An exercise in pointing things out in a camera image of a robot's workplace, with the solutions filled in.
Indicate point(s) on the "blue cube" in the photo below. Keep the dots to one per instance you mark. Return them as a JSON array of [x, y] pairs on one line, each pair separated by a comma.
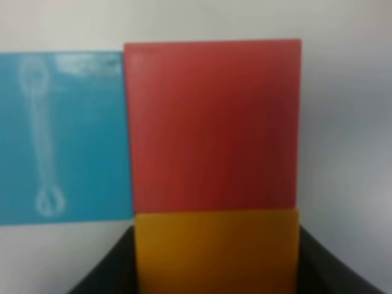
[[64, 138]]

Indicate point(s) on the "orange cube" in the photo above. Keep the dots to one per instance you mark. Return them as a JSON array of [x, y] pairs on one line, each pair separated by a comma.
[[252, 251]]

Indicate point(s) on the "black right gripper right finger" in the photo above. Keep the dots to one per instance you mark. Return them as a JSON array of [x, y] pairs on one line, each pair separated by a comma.
[[319, 271]]

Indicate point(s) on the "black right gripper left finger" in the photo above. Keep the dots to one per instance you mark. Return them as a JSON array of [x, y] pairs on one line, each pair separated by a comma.
[[116, 273]]

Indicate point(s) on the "red cube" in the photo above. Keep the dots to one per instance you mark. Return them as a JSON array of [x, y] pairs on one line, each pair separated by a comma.
[[213, 125]]

